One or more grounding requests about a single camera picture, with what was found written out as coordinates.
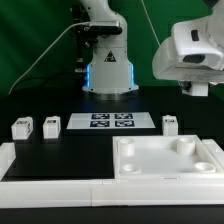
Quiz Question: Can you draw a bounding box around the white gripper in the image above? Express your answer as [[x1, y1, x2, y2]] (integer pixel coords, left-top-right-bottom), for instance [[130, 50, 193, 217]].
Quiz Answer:
[[152, 17, 224, 83]]

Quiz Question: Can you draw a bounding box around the white square table top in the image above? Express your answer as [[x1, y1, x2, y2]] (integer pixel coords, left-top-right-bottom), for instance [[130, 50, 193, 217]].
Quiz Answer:
[[113, 135, 224, 180]]

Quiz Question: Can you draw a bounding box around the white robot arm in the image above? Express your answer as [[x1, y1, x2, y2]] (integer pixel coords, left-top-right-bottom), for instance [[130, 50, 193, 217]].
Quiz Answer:
[[79, 0, 224, 98]]

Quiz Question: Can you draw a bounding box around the white sheet with markers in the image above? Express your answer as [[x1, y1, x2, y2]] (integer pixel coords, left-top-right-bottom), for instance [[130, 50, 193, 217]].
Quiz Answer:
[[67, 112, 155, 130]]

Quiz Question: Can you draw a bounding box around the white U-shaped fence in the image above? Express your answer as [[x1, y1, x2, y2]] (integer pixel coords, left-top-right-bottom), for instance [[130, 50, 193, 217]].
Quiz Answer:
[[0, 143, 224, 208]]

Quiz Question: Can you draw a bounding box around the white cable right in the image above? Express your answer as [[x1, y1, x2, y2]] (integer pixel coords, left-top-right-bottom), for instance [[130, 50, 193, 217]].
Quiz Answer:
[[140, 0, 162, 48]]

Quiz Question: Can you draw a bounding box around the white cable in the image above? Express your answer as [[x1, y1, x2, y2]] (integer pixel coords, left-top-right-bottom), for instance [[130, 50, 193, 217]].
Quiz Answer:
[[140, 0, 162, 48], [8, 21, 91, 95]]

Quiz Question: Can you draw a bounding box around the white cable left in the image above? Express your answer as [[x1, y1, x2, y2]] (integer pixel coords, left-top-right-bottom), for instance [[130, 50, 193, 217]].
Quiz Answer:
[[8, 21, 91, 95]]

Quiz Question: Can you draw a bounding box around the black cable on table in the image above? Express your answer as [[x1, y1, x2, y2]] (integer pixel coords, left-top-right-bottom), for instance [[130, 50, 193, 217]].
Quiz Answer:
[[13, 75, 85, 91]]

